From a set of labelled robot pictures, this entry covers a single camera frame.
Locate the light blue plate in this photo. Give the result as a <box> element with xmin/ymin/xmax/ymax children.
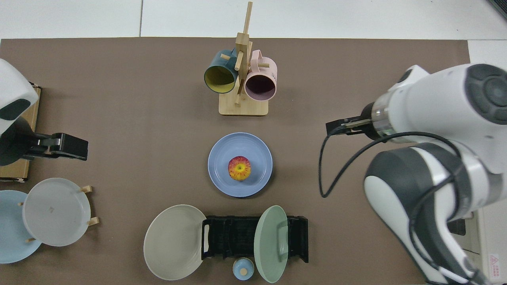
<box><xmin>0</xmin><ymin>190</ymin><xmax>42</xmax><ymax>264</ymax></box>

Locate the wire basket with wooden floor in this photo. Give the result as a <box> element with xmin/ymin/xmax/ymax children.
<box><xmin>0</xmin><ymin>83</ymin><xmax>41</xmax><ymax>182</ymax></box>

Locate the wooden cup stand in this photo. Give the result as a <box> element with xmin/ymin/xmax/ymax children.
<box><xmin>219</xmin><ymin>1</ymin><xmax>269</xmax><ymax>116</ymax></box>

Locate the wooden plate rack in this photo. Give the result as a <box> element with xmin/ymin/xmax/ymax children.
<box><xmin>18</xmin><ymin>185</ymin><xmax>99</xmax><ymax>243</ymax></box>

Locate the pale toaster oven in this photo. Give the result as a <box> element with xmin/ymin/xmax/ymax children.
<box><xmin>447</xmin><ymin>200</ymin><xmax>507</xmax><ymax>283</ymax></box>

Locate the brown table cloth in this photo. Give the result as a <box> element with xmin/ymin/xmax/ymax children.
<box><xmin>0</xmin><ymin>38</ymin><xmax>472</xmax><ymax>285</ymax></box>

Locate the grey plate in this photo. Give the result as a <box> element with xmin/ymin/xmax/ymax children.
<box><xmin>22</xmin><ymin>178</ymin><xmax>91</xmax><ymax>247</ymax></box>

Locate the beige plate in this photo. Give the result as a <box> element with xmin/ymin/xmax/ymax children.
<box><xmin>143</xmin><ymin>204</ymin><xmax>208</xmax><ymax>281</ymax></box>

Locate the dark grey device corner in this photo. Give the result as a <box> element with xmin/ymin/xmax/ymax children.
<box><xmin>488</xmin><ymin>0</ymin><xmax>507</xmax><ymax>19</ymax></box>

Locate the pale green plate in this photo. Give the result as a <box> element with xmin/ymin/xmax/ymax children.
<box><xmin>254</xmin><ymin>205</ymin><xmax>289</xmax><ymax>284</ymax></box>

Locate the black dish rack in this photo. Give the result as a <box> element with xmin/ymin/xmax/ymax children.
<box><xmin>201</xmin><ymin>215</ymin><xmax>309</xmax><ymax>264</ymax></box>

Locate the pink cup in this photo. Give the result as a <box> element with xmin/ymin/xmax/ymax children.
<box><xmin>244</xmin><ymin>49</ymin><xmax>278</xmax><ymax>101</ymax></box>

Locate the dark teal cup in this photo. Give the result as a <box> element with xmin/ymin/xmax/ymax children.
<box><xmin>204</xmin><ymin>48</ymin><xmax>239</xmax><ymax>94</ymax></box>

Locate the red yellow apple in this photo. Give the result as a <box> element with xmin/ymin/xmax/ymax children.
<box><xmin>228</xmin><ymin>156</ymin><xmax>252</xmax><ymax>181</ymax></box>

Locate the small blue round thing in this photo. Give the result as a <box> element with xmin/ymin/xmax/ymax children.
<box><xmin>233</xmin><ymin>258</ymin><xmax>255</xmax><ymax>281</ymax></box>

